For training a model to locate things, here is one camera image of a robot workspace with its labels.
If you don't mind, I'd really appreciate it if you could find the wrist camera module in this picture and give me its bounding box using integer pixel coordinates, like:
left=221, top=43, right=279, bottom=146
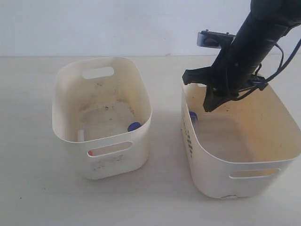
left=197, top=30, right=235, bottom=49

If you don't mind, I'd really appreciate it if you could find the orange-capped tube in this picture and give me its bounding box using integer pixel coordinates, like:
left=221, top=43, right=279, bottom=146
left=78, top=129, right=90, bottom=142

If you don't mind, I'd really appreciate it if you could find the blue-capped tube at wall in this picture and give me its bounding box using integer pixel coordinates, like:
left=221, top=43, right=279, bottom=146
left=189, top=111, right=198, bottom=123

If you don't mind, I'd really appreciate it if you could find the blue-capped tube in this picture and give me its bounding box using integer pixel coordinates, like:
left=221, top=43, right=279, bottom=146
left=189, top=111, right=198, bottom=123
left=127, top=121, right=142, bottom=132

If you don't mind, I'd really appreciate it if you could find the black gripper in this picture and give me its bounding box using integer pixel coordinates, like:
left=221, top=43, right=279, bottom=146
left=182, top=37, right=268, bottom=112

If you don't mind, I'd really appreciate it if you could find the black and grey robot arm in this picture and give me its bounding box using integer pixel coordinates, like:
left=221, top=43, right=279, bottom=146
left=182, top=0, right=301, bottom=112

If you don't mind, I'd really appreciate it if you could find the black cable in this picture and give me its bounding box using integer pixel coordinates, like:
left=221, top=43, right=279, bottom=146
left=265, top=39, right=301, bottom=83

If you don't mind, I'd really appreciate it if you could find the cream plastic bin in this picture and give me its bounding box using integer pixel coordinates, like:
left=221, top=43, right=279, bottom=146
left=52, top=57, right=152, bottom=180
left=181, top=84, right=301, bottom=199

